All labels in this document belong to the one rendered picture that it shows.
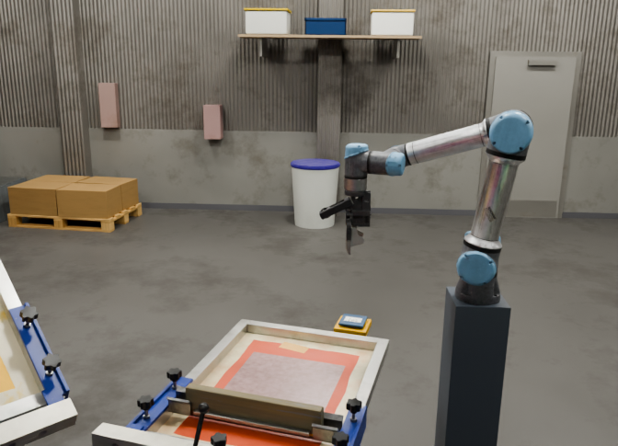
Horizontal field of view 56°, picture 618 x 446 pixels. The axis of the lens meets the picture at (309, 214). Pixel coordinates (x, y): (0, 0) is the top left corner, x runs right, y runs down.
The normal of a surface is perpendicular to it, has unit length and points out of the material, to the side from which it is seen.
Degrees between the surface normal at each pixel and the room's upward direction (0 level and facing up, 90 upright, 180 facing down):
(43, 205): 90
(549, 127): 90
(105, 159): 90
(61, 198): 90
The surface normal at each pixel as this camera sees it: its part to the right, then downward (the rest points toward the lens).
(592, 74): -0.05, 0.25
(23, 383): 0.37, -0.72
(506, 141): -0.33, 0.10
